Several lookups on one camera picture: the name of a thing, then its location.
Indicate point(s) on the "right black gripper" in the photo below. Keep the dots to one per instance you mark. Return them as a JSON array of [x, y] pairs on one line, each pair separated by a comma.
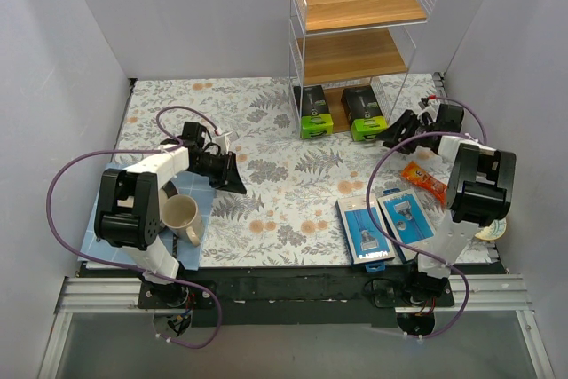
[[412, 127]]

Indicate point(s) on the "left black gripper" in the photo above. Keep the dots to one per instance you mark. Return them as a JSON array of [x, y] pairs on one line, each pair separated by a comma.
[[227, 170]]

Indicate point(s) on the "orange BIC razor pack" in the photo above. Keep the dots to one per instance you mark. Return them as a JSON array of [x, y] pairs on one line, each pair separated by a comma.
[[418, 176]]

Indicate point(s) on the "black green razor box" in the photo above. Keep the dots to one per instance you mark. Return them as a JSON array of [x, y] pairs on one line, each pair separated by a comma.
[[315, 117], [364, 115]]

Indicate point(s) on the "blue harry's razor box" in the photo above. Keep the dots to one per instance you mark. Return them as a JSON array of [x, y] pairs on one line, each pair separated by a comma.
[[366, 243], [407, 219]]

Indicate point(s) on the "white wire wooden shelf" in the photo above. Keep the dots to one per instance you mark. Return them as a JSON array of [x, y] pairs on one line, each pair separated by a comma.
[[348, 43]]

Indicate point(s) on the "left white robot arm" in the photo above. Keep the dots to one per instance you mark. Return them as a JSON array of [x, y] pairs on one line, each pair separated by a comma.
[[132, 206]]

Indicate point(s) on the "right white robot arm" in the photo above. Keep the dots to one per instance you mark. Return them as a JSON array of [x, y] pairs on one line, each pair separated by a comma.
[[479, 192]]

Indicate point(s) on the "blue checked cloth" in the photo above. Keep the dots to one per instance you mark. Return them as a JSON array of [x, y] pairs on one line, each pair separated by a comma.
[[186, 183]]

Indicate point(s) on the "beige ceramic mug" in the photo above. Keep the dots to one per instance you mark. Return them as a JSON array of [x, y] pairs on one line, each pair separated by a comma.
[[181, 214]]

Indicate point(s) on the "dark rimmed ceramic plate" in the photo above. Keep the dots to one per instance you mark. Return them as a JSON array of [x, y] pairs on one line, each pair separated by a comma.
[[167, 191]]

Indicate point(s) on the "floral table mat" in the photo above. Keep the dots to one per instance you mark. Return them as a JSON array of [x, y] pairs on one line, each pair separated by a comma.
[[288, 215]]

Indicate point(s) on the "dark knife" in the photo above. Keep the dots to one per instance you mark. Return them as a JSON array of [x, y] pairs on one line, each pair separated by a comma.
[[174, 251]]

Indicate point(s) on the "yellow patterned bowl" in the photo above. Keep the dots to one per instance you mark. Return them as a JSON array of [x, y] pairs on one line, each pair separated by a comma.
[[492, 232]]

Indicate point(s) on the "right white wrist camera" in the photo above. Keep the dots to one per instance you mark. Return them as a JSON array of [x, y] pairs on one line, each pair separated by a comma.
[[429, 106]]

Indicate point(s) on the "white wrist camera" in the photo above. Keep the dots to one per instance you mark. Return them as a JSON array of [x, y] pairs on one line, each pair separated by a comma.
[[429, 106], [224, 139]]

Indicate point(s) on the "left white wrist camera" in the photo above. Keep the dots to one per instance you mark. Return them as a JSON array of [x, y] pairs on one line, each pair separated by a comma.
[[224, 139]]

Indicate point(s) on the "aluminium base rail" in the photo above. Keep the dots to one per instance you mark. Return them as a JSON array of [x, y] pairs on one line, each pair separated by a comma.
[[488, 293]]

